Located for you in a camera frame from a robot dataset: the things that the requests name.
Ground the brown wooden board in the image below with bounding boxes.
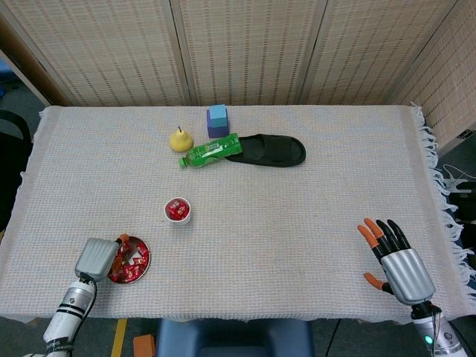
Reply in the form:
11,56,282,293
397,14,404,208
0,14,72,108

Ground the round metal plate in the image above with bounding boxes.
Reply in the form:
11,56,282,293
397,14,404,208
106,235,152,285

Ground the black chair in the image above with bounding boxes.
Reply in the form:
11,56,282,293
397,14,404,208
0,109,33,232

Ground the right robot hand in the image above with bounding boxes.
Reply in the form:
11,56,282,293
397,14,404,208
357,217,437,306

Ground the black slipper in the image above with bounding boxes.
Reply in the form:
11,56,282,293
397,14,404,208
222,133,307,168

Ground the red candy heap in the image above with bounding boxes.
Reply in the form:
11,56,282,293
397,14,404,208
108,237,150,283

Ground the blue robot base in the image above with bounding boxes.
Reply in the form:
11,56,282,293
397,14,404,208
155,318,315,357

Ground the purple foam cube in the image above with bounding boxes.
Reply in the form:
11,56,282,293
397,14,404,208
206,109,230,139

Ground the white woven tablecloth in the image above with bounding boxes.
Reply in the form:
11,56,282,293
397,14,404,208
0,102,476,324

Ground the white paper cup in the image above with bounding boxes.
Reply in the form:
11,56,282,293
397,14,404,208
164,196,193,225

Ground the orange block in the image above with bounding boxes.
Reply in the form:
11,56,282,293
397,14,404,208
132,333,156,357

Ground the green plastic bottle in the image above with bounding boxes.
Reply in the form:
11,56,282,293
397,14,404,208
178,132,244,169

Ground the white cable bundle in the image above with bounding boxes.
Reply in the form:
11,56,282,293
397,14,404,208
440,163,476,194

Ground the black box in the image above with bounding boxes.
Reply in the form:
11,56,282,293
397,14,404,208
448,191,476,225

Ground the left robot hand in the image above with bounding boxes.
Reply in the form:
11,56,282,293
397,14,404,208
74,233,130,283

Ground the light blue foam cube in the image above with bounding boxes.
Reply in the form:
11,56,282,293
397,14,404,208
208,104,228,128

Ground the yellow pear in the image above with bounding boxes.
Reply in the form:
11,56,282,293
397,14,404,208
170,126,195,153

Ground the woven folding screen panel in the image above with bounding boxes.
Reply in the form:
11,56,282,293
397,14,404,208
390,0,476,150
300,0,459,106
0,0,191,108
170,0,329,106

